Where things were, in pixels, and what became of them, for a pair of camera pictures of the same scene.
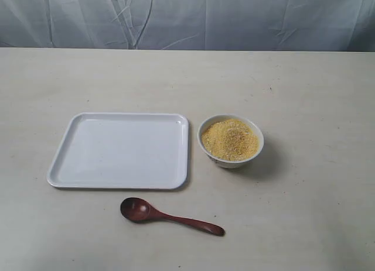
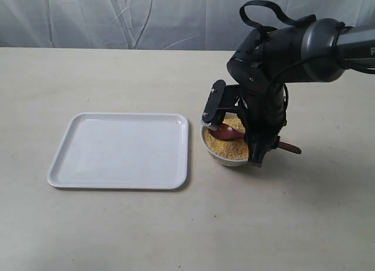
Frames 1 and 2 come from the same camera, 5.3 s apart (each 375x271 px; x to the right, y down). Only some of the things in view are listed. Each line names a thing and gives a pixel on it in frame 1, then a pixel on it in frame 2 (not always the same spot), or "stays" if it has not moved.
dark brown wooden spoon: [140, 211] -> [227, 132]
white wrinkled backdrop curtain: [279, 20] stays
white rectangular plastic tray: [124, 150] stays
